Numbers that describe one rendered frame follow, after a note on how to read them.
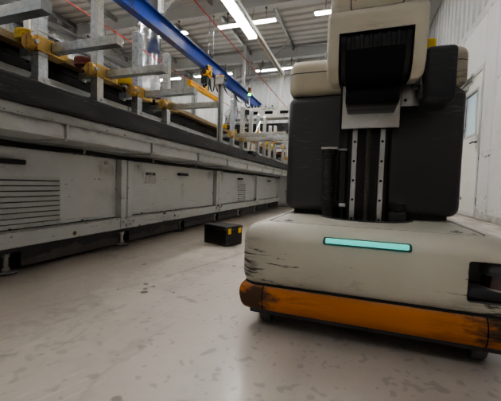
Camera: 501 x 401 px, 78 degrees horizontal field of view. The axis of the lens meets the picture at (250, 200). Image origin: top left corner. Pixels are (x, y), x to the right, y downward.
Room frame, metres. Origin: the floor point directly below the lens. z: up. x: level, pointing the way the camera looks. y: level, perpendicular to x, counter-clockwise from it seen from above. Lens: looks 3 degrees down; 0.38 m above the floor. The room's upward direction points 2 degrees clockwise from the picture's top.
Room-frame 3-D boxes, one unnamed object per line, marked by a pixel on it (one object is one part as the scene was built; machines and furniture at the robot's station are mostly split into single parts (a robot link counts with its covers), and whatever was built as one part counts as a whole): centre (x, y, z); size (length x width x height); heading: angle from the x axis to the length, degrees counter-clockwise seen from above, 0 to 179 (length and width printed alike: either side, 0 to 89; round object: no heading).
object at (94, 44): (1.10, 0.64, 0.83); 0.43 x 0.03 x 0.04; 71
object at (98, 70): (1.34, 0.65, 0.83); 0.14 x 0.06 x 0.05; 161
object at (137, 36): (1.56, 0.58, 0.87); 0.04 x 0.04 x 0.48; 71
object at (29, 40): (1.11, 0.73, 0.83); 0.14 x 0.06 x 0.05; 161
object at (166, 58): (1.80, 0.50, 0.86); 0.04 x 0.04 x 0.48; 71
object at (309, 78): (1.10, -0.41, 0.59); 0.55 x 0.34 x 0.83; 71
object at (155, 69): (1.33, 0.56, 0.83); 0.43 x 0.03 x 0.04; 71
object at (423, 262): (1.01, -0.38, 0.16); 0.67 x 0.64 x 0.25; 161
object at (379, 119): (0.84, -0.38, 0.68); 0.28 x 0.27 x 0.25; 71
